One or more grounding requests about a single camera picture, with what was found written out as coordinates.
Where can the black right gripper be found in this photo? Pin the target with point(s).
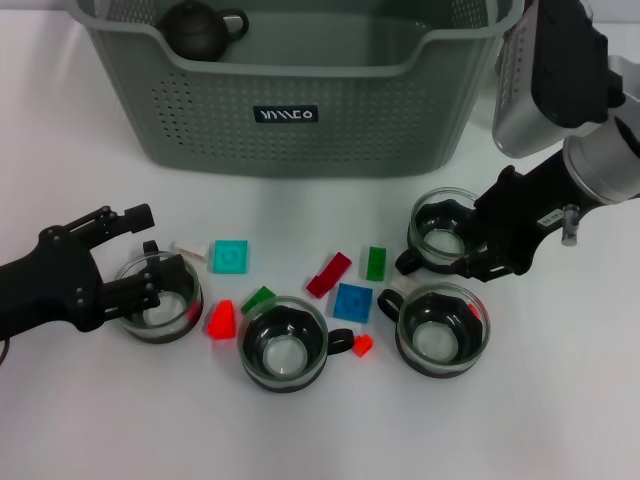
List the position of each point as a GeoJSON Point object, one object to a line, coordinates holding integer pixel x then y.
{"type": "Point", "coordinates": [525, 210]}

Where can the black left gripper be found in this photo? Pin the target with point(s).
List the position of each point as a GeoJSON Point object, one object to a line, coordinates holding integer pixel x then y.
{"type": "Point", "coordinates": [50, 285]}

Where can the glass teacup black holder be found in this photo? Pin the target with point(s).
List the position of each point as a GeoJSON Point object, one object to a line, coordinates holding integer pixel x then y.
{"type": "Point", "coordinates": [175, 320]}
{"type": "Point", "coordinates": [435, 240]}
{"type": "Point", "coordinates": [282, 345]}
{"type": "Point", "coordinates": [440, 335]}

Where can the orange-red slope brick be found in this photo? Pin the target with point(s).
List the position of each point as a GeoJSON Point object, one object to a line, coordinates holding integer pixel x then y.
{"type": "Point", "coordinates": [221, 322]}

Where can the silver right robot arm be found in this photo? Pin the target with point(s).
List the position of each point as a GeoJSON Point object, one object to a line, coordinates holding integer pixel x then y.
{"type": "Point", "coordinates": [550, 90]}

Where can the grey-green perforated storage bin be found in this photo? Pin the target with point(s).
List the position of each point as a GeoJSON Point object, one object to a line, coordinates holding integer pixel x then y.
{"type": "Point", "coordinates": [350, 135]}

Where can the small orange-red brick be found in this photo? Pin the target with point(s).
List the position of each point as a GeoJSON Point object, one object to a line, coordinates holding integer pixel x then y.
{"type": "Point", "coordinates": [363, 346]}
{"type": "Point", "coordinates": [475, 312]}

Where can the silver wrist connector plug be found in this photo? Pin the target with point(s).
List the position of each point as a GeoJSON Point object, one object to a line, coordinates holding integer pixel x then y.
{"type": "Point", "coordinates": [570, 225]}

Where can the teal square plate brick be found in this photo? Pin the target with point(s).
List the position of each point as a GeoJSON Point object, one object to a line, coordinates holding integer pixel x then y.
{"type": "Point", "coordinates": [228, 256]}

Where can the green rectangular brick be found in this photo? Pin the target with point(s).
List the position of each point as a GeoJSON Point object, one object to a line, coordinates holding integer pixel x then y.
{"type": "Point", "coordinates": [257, 297]}
{"type": "Point", "coordinates": [375, 262]}

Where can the blue square plate brick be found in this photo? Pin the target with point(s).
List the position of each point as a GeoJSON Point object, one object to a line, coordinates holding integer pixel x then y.
{"type": "Point", "coordinates": [352, 302]}

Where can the glass carafe black lid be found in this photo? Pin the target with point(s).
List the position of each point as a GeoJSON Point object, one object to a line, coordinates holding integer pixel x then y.
{"type": "Point", "coordinates": [482, 107]}

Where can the dark red long brick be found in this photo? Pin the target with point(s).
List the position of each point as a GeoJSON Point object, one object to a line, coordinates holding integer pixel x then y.
{"type": "Point", "coordinates": [330, 275]}

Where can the black clay teapot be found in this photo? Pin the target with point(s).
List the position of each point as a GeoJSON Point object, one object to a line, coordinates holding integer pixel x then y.
{"type": "Point", "coordinates": [192, 32]}

